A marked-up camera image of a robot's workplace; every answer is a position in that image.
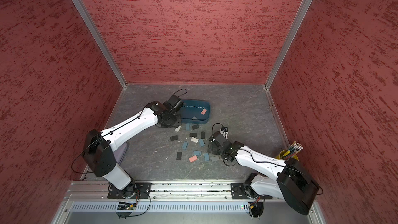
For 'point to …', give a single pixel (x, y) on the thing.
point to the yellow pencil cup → (290, 152)
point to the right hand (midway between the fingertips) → (216, 150)
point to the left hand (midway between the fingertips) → (176, 124)
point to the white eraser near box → (177, 129)
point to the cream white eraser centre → (194, 139)
